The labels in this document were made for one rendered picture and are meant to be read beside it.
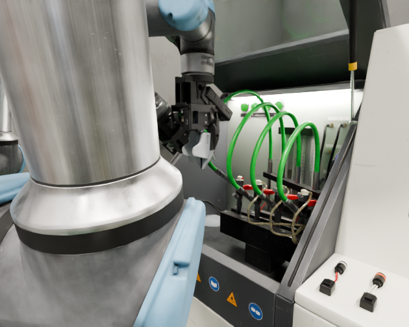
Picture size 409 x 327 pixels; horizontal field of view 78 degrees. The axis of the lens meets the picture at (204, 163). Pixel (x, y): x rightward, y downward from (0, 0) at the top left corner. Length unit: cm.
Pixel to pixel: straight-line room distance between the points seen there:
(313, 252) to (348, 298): 10
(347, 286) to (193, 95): 51
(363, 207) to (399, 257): 12
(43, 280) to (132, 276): 5
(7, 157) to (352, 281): 90
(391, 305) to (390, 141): 36
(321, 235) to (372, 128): 30
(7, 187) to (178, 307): 16
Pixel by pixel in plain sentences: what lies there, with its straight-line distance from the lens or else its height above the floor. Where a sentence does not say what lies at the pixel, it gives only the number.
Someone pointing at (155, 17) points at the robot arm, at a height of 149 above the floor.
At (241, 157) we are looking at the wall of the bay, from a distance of 127.
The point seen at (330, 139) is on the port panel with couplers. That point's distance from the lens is 105.
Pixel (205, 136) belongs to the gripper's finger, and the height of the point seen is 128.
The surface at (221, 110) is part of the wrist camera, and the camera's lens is 62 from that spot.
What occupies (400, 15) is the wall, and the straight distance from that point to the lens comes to 759.
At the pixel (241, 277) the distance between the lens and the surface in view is 68.
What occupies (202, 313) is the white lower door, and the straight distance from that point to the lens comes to 86.
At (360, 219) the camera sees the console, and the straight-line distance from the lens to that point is 75.
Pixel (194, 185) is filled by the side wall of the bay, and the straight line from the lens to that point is 119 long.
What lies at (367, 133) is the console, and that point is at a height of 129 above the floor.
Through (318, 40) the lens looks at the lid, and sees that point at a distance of 96.
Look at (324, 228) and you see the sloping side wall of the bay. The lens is 67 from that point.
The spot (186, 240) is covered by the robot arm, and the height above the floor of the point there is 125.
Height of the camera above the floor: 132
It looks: 10 degrees down
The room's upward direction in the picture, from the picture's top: straight up
